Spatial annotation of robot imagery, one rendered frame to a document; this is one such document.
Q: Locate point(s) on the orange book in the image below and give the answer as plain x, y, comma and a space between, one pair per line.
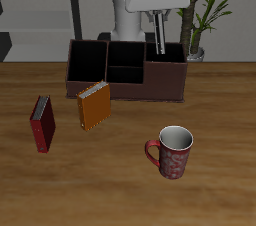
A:
96, 106

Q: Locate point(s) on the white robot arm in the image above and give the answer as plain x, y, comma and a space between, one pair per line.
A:
126, 20

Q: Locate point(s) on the red patterned mug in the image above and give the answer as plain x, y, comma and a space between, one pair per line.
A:
173, 160

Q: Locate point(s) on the flat black base plate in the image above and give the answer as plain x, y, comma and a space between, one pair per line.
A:
105, 36

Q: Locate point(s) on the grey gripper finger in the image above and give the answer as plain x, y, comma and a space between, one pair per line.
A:
156, 33
162, 33

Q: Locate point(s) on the dark red book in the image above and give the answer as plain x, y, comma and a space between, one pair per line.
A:
45, 126

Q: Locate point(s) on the dark brown desk caddy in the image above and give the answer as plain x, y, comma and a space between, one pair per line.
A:
160, 83

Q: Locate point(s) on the green pot plant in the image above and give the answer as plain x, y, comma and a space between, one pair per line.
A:
188, 20

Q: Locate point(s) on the white shelf unit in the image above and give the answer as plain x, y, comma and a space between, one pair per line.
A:
36, 20

